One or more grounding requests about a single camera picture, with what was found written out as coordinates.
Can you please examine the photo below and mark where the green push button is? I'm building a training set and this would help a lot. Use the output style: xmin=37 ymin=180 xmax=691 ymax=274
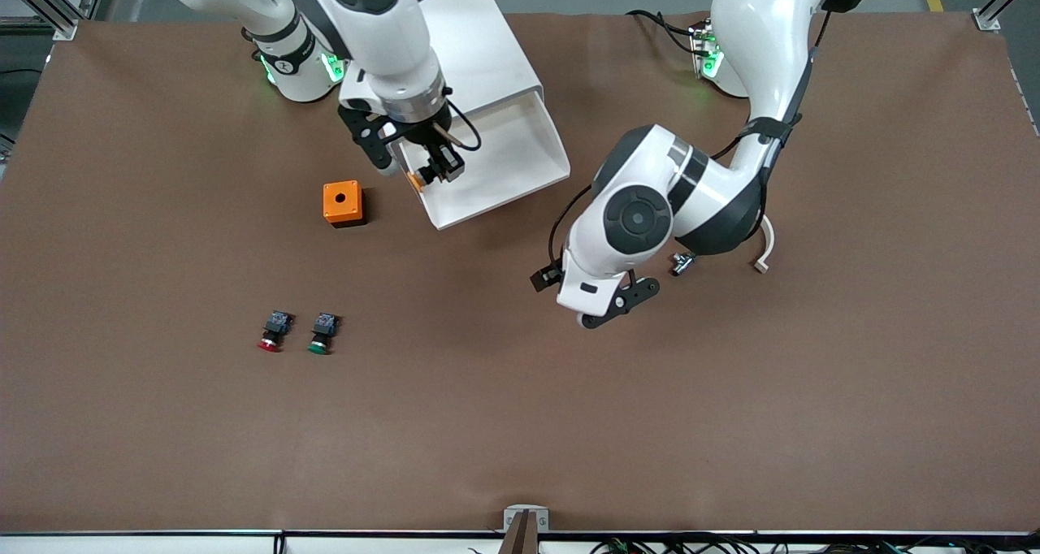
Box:
xmin=307 ymin=313 xmax=342 ymax=355

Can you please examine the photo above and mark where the red push button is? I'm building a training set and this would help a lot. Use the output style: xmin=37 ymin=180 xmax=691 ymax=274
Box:
xmin=258 ymin=310 xmax=295 ymax=353

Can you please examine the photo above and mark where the brown paper table cover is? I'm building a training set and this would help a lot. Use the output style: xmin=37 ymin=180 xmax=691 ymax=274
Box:
xmin=0 ymin=10 xmax=1040 ymax=535

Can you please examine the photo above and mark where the orange button enclosure box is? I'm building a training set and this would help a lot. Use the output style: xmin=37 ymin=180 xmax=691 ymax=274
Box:
xmin=323 ymin=180 xmax=367 ymax=228

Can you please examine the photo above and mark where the white curved plastic bracket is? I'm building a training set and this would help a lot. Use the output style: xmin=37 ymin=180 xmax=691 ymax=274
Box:
xmin=753 ymin=215 xmax=776 ymax=275

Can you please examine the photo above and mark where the grey table edge bracket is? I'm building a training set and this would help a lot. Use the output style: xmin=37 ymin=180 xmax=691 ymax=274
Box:
xmin=503 ymin=504 xmax=550 ymax=533

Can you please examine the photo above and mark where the black base power cable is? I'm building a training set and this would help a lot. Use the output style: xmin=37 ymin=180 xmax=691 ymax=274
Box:
xmin=626 ymin=8 xmax=700 ymax=55

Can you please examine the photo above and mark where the white table edge rail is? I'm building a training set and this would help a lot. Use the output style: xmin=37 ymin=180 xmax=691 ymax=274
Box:
xmin=0 ymin=530 xmax=1040 ymax=554

